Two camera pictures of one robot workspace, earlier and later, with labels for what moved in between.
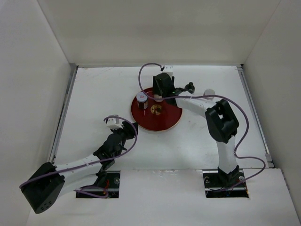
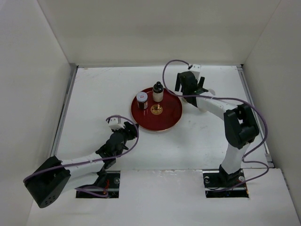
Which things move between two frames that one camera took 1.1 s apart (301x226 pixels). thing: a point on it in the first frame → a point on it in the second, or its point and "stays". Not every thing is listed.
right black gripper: (155, 89) → (201, 82)
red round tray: (158, 116) stays
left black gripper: (129, 129) stays
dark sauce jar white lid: (142, 100) stays
